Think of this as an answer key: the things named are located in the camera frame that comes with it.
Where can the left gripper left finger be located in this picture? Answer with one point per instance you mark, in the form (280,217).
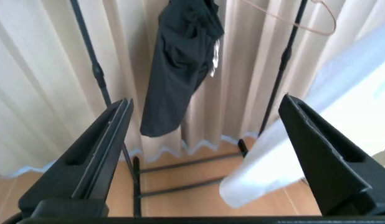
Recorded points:
(86,155)

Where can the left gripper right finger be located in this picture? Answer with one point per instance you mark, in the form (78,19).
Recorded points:
(320,161)

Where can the white printed t-shirt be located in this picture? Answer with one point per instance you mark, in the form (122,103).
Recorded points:
(267,174)

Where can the black shorts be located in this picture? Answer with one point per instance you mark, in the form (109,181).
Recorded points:
(177,77)

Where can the pink clothes hanger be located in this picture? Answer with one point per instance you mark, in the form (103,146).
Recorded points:
(304,27)

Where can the black clothes rack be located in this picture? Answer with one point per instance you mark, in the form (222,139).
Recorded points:
(98,73)

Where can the beige curtain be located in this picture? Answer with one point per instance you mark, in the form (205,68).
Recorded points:
(40,77)

